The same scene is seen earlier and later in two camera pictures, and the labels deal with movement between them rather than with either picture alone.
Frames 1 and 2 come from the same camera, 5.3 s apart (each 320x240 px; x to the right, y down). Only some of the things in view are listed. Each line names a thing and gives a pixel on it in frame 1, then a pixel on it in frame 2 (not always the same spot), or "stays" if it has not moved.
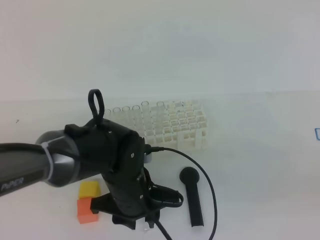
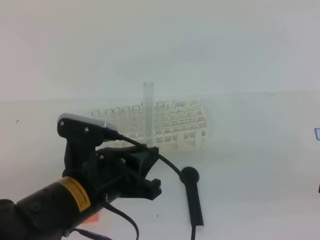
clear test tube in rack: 136,118 stays
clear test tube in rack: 126,116 stays
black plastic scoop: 190,176 stays
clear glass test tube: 143,224 → 149,114
